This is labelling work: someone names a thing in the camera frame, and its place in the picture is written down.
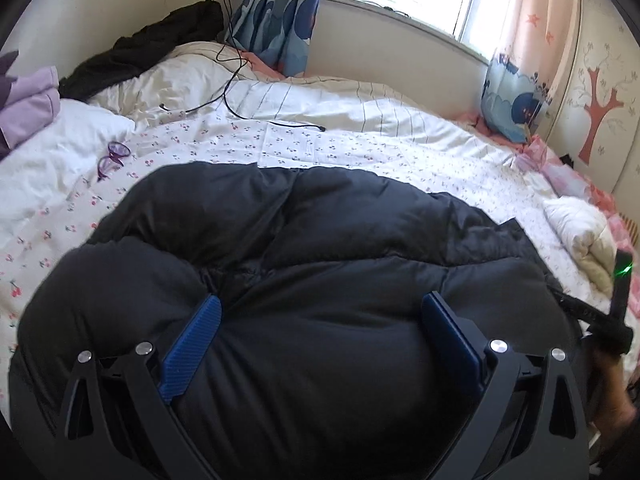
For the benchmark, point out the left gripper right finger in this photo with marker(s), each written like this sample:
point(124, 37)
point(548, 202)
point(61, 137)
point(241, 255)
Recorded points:
point(525, 417)

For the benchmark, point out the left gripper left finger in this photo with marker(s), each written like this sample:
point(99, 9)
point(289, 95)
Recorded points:
point(116, 420)

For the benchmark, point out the black puffer jacket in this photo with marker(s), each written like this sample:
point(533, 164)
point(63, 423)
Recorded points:
point(320, 368)

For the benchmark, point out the purple folded clothes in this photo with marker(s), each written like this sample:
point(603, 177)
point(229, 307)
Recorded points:
point(28, 103)

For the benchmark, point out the person's right hand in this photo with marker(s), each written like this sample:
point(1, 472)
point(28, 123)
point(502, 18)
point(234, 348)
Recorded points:
point(615, 412)

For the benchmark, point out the cream folded blanket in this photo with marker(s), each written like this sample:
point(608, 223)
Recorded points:
point(584, 232)

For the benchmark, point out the pink ruffled bedding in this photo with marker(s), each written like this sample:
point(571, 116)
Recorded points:
point(536, 158)

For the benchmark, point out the wardrobe with tree decal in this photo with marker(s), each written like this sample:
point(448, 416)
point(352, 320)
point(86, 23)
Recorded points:
point(598, 122)

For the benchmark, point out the purple eyeglasses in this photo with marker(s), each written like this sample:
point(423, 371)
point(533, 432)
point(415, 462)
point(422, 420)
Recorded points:
point(116, 153)

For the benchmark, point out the pink star curtain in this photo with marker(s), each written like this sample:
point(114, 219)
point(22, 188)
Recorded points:
point(525, 72)

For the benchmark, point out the white cherry print quilt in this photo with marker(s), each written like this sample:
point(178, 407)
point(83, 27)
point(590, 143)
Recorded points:
point(52, 200)

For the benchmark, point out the blue patterned curtain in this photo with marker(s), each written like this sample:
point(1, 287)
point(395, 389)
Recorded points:
point(276, 31)

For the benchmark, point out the black garment near wall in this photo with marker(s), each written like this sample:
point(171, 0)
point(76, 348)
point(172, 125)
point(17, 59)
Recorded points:
point(132, 56)

